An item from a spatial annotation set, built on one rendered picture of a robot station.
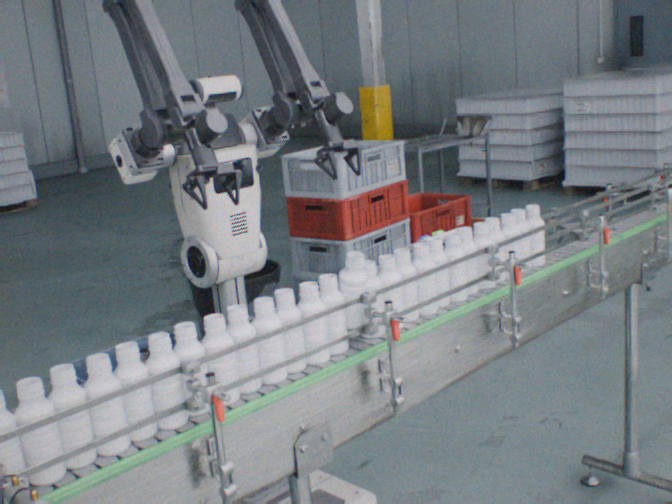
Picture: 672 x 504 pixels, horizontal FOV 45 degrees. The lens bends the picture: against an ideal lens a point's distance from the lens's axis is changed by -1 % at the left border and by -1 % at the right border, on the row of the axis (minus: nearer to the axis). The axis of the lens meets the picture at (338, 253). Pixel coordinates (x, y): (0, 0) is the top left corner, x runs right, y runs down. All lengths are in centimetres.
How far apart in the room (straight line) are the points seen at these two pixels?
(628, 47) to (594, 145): 431
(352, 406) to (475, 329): 44
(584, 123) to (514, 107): 88
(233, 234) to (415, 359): 75
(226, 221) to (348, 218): 191
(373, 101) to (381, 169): 750
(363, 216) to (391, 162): 37
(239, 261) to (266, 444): 90
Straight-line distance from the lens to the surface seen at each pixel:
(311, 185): 424
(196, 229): 234
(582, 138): 847
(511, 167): 906
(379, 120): 1189
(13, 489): 123
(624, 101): 824
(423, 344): 185
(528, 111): 886
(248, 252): 237
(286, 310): 159
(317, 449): 166
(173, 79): 206
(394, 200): 450
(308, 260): 436
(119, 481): 140
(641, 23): 1248
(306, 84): 232
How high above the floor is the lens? 161
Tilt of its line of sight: 14 degrees down
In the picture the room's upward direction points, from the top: 5 degrees counter-clockwise
